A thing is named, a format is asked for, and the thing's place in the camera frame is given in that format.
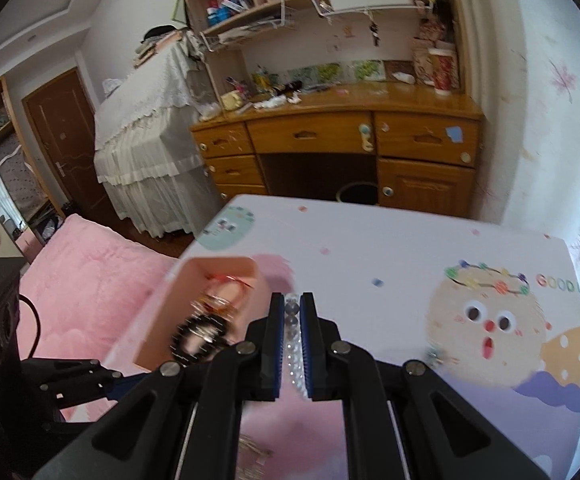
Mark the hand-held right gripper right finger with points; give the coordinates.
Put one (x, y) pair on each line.
(306, 340)

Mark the wooden desk with drawers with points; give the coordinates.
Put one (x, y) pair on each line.
(310, 132)

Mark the hanging keys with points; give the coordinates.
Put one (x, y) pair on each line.
(374, 34)

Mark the orange plastic tray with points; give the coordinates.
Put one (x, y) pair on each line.
(190, 280)

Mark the light wood bookshelf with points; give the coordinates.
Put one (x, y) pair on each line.
(220, 72)

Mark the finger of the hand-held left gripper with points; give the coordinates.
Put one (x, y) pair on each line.
(70, 370)
(125, 385)

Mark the open wardrobe shelf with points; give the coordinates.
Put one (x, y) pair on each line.
(15, 180)

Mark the yellow mug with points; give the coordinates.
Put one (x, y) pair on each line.
(231, 101)

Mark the red patterned cup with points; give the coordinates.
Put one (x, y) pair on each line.
(444, 72)

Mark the small flower brooch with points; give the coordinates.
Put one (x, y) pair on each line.
(436, 355)

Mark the black trash bin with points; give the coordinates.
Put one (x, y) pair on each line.
(356, 194)

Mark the black hat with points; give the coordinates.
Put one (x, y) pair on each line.
(160, 34)

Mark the pink quilt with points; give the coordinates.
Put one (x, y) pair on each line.
(85, 280)

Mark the cartoon printed tablecloth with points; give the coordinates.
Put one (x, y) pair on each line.
(370, 240)

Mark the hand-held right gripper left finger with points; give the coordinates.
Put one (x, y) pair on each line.
(281, 340)

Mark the blue and red packets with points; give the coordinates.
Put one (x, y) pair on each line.
(227, 5)

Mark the brown wooden door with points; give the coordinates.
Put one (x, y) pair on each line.
(55, 125)

